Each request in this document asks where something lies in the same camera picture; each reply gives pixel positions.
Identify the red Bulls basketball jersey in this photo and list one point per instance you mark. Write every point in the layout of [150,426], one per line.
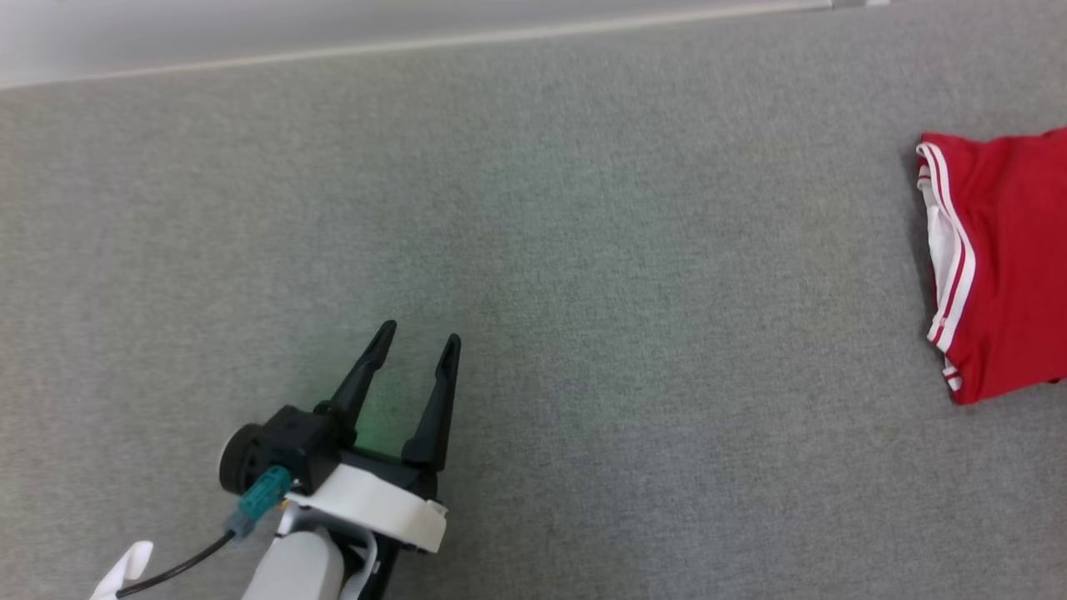
[1017,275]

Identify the grey fabric sofa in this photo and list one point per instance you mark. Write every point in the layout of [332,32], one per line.
[625,333]

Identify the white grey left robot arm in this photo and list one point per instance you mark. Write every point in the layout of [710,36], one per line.
[296,567]

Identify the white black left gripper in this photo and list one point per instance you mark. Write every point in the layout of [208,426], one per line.
[375,500]

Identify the teal left camera connector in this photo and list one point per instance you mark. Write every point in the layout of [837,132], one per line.
[262,496]

